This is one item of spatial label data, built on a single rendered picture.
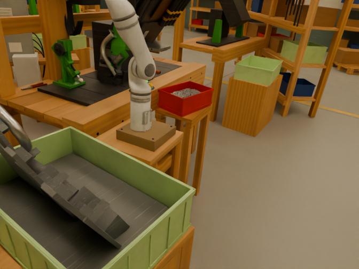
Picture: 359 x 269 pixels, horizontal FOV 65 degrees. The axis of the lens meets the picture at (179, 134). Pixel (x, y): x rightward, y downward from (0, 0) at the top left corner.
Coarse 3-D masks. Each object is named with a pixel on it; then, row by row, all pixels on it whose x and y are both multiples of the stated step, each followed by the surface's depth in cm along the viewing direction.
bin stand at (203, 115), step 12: (204, 108) 185; (156, 120) 181; (180, 120) 206; (192, 120) 169; (204, 120) 197; (192, 132) 176; (204, 132) 201; (204, 144) 206; (180, 156) 226; (180, 168) 187; (180, 180) 192
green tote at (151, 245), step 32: (64, 128) 113; (0, 160) 95; (96, 160) 111; (128, 160) 99; (160, 192) 94; (192, 192) 84; (0, 224) 75; (160, 224) 73; (32, 256) 68; (128, 256) 65; (160, 256) 80
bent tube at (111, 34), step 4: (112, 32) 179; (108, 36) 178; (112, 36) 176; (116, 36) 180; (104, 40) 180; (108, 40) 180; (104, 44) 181; (100, 48) 182; (104, 48) 183; (100, 52) 183; (104, 52) 183; (104, 56) 182; (104, 60) 182; (108, 60) 182; (108, 64) 181; (112, 68) 181; (112, 72) 181
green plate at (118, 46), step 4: (116, 32) 179; (112, 40) 182; (116, 40) 180; (120, 40) 179; (112, 44) 182; (116, 44) 181; (120, 44) 179; (124, 44) 178; (112, 48) 182; (116, 48) 181; (120, 48) 180; (124, 48) 178; (128, 48) 183; (112, 52) 183; (116, 52) 181; (120, 52) 180
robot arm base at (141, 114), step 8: (136, 96) 122; (144, 96) 122; (136, 104) 123; (144, 104) 124; (136, 112) 125; (144, 112) 125; (136, 120) 126; (144, 120) 126; (136, 128) 128; (144, 128) 128
